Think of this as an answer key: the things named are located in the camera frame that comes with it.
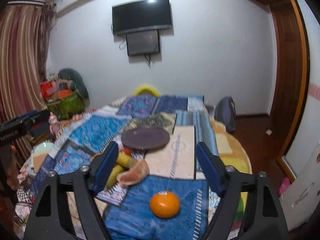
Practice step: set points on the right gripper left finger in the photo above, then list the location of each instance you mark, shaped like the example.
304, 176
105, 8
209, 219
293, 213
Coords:
50, 217

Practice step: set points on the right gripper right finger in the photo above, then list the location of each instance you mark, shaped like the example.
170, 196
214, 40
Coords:
263, 217

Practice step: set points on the yellow sugarcane piece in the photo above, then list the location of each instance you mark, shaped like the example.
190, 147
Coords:
112, 180
125, 161

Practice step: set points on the orange with sticker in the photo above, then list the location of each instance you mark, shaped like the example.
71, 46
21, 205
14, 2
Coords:
165, 204

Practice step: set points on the pink toy figure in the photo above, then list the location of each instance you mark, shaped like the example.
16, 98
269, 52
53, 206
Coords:
54, 124

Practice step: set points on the pomelo peel segment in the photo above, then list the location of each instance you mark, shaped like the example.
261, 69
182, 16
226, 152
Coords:
136, 174

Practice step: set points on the dark blue backpack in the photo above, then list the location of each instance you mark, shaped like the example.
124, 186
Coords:
226, 114

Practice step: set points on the grey plush pillow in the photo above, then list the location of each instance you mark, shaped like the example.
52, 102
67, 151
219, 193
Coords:
72, 75

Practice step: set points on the dark purple round plate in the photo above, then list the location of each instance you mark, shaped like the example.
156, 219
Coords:
145, 138

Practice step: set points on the blue patchwork bedspread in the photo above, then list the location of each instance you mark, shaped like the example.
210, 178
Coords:
174, 167

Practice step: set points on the white sliding wardrobe door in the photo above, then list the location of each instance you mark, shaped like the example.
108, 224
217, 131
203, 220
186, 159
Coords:
307, 134

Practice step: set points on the striped brown curtain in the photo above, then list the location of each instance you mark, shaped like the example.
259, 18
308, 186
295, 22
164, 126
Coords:
25, 30

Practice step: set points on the yellow plush object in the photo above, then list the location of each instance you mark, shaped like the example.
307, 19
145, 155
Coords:
147, 89

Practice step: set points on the small dark wall monitor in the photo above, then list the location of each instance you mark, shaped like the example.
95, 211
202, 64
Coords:
143, 43

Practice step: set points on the black wall television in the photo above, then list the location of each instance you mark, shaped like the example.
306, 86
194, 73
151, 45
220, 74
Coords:
141, 16

